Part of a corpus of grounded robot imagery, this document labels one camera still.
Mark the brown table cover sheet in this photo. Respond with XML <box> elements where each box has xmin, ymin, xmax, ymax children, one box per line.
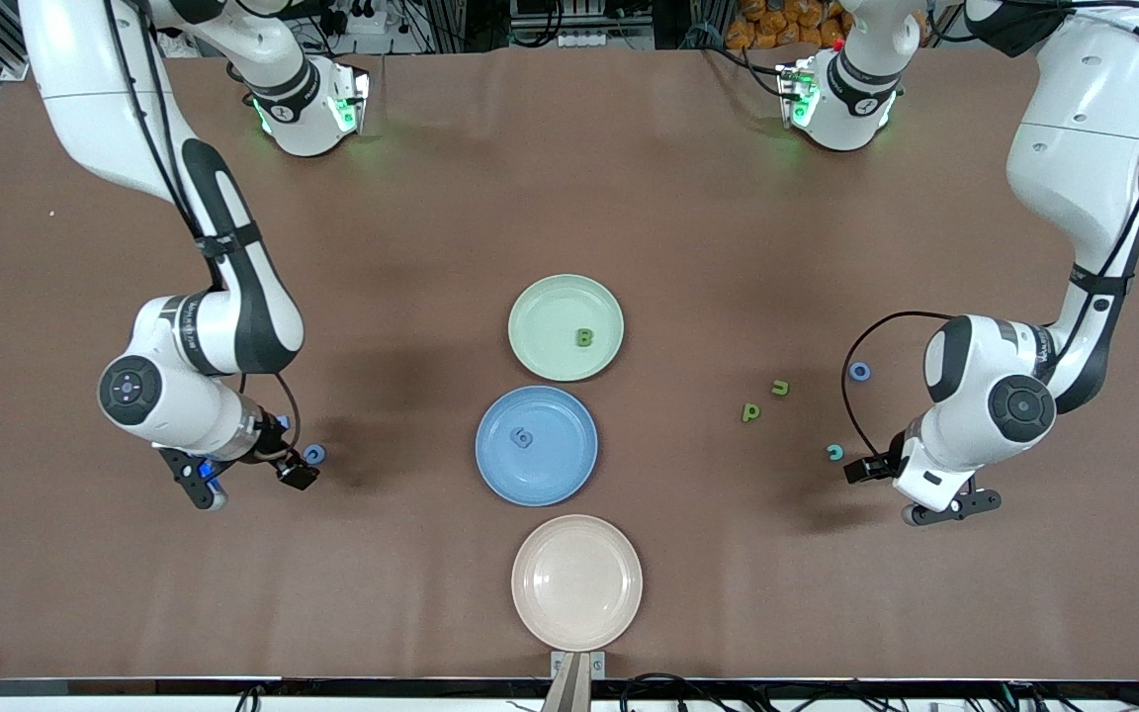
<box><xmin>0</xmin><ymin>47</ymin><xmax>1139</xmax><ymax>683</ymax></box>

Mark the blue plate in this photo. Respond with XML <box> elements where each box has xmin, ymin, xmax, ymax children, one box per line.
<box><xmin>475</xmin><ymin>385</ymin><xmax>599</xmax><ymax>508</ymax></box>

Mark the beige plate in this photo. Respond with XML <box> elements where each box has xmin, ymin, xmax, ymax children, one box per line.
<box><xmin>511</xmin><ymin>514</ymin><xmax>644</xmax><ymax>653</ymax></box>

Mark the green plate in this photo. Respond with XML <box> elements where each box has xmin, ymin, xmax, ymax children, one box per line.
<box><xmin>507</xmin><ymin>274</ymin><xmax>626</xmax><ymax>383</ymax></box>

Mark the pile of orange objects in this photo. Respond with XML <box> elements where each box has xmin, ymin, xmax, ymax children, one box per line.
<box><xmin>723</xmin><ymin>0</ymin><xmax>855</xmax><ymax>52</ymax></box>

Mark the white power strip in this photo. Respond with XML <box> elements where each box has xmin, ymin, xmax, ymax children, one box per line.
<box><xmin>554</xmin><ymin>30</ymin><xmax>656</xmax><ymax>51</ymax></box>

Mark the table edge rail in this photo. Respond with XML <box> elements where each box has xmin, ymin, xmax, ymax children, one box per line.
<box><xmin>0</xmin><ymin>676</ymin><xmax>1139</xmax><ymax>700</ymax></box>

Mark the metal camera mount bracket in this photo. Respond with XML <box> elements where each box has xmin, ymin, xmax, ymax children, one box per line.
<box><xmin>542</xmin><ymin>650</ymin><xmax>608</xmax><ymax>712</ymax></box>

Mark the black arm base cable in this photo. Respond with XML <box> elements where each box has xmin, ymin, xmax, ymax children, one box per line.
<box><xmin>223</xmin><ymin>57</ymin><xmax>266</xmax><ymax>110</ymax></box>
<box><xmin>693</xmin><ymin>40</ymin><xmax>790</xmax><ymax>100</ymax></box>

